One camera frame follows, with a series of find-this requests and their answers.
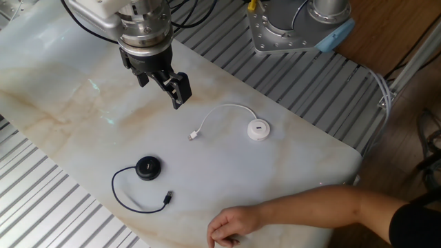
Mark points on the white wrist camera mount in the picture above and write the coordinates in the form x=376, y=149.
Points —
x=100, y=10

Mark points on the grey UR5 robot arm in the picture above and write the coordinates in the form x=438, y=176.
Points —
x=148, y=27

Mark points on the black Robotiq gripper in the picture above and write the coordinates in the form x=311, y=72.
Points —
x=151, y=62

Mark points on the black round USB hub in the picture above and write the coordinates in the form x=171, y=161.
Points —
x=148, y=168

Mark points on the yellow tag at base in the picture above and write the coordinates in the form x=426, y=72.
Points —
x=252, y=5

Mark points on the aluminium frame post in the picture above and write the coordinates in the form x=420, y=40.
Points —
x=413, y=62

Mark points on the white round USB hub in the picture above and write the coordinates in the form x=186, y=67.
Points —
x=258, y=129

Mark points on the person's bare forearm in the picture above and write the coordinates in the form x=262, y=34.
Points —
x=317, y=206

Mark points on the black shirt sleeve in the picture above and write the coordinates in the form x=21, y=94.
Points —
x=417, y=227

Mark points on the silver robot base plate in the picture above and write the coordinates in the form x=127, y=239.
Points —
x=275, y=38

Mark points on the person's bare hand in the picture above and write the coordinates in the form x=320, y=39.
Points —
x=234, y=222

